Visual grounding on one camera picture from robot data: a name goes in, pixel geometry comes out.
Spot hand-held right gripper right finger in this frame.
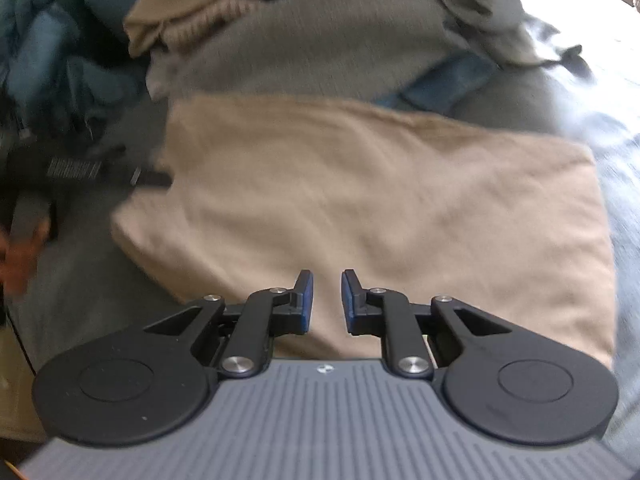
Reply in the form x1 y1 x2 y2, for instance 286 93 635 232
340 268 513 380

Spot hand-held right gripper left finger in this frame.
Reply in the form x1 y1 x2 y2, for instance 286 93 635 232
142 269 316 378

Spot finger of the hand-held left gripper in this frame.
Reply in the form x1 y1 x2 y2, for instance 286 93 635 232
127 169 172 191

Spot beige pants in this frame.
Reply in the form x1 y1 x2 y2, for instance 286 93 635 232
110 94 617 368

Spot person's left hand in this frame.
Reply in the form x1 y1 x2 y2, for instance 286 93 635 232
0 232 51 298

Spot light grey shirt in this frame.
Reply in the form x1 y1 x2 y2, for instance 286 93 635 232
145 52 173 101

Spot blue duvet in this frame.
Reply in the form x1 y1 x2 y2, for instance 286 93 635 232
0 0 156 136

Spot beige knit sweater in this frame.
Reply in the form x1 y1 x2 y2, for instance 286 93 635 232
160 0 261 46

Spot tan cloth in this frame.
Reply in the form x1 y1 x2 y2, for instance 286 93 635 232
122 0 236 58

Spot grey fleece sweater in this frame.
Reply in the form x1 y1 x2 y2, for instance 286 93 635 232
147 0 501 111

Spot blue jeans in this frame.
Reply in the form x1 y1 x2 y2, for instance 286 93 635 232
397 52 501 116

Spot light grey hoodie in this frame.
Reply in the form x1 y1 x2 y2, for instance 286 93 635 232
430 0 551 68

